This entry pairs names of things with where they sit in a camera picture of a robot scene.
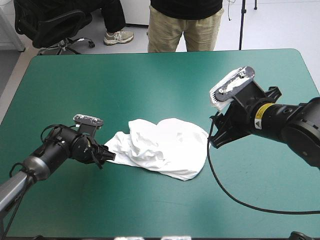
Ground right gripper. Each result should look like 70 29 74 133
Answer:
208 81 284 150

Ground black tripod stand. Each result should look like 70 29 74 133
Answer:
238 0 249 51

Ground person's legs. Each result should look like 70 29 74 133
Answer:
100 0 135 47

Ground black cable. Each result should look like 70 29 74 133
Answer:
0 123 66 240
206 112 320 215

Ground person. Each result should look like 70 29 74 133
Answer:
146 0 225 53

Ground white T-shirt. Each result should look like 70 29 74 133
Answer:
103 117 210 182

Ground black office chair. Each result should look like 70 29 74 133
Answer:
13 0 96 56

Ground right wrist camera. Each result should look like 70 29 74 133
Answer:
209 65 256 112

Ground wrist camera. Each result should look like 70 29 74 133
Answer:
72 113 104 131
209 65 256 112

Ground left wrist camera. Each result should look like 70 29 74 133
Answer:
72 113 104 131

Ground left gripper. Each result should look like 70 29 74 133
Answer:
69 134 117 165

